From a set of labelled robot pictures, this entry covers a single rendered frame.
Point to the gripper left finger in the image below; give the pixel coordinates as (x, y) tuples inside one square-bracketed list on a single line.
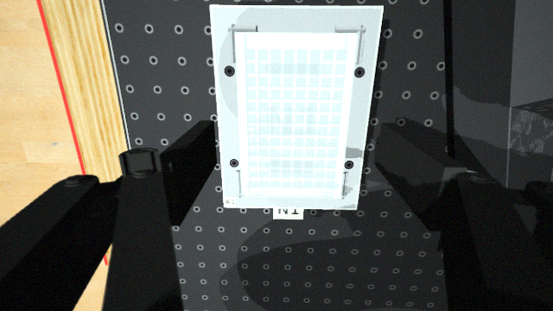
[(47, 257)]

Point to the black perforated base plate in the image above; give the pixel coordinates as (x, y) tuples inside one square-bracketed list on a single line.
[(379, 257)]

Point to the white label with black text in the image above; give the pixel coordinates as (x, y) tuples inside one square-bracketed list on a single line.
[(287, 213)]

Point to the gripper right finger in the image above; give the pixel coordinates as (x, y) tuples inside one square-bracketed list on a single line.
[(492, 262)]

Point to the white multi-well plate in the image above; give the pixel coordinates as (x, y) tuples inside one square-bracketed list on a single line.
[(311, 79)]

